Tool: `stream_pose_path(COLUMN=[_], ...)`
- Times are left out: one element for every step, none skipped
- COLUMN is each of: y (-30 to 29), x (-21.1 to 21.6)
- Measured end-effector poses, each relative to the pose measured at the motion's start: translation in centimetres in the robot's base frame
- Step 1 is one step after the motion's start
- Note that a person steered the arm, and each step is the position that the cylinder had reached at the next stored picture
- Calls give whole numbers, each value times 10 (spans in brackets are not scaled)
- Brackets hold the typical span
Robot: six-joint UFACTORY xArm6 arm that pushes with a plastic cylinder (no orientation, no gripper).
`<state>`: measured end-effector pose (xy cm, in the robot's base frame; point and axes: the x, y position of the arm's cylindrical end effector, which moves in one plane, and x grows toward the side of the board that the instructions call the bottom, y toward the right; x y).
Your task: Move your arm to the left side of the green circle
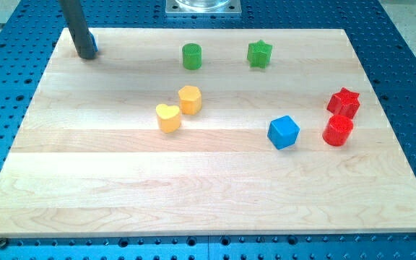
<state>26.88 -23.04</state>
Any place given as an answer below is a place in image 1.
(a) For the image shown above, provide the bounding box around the yellow heart block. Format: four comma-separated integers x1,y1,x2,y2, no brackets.
155,104,181,133

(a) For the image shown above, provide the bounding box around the green cylinder block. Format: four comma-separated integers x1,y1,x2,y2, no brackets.
182,43,202,70

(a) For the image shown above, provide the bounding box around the yellow hexagon block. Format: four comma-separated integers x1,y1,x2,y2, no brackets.
178,85,202,115

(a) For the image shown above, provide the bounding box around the red cylinder block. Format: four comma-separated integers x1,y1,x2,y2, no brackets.
322,115,354,147

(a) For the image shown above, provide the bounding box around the left board clamp screw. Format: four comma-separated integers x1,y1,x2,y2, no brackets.
0,238,9,249

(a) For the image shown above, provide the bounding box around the green star block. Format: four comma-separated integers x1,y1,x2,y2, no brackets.
247,40,273,69

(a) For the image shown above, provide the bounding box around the blue cube block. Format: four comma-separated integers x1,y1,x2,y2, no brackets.
267,116,300,150

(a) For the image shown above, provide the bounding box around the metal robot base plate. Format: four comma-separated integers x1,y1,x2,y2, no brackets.
165,0,242,17

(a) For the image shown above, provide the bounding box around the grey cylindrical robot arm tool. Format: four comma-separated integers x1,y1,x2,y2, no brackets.
58,0,98,59

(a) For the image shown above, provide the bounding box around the light wooden board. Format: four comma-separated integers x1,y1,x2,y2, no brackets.
0,28,416,238

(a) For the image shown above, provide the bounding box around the red star block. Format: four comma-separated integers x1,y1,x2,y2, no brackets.
326,87,360,119

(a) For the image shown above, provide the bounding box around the blue block behind tool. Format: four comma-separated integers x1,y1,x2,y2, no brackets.
89,31,98,53

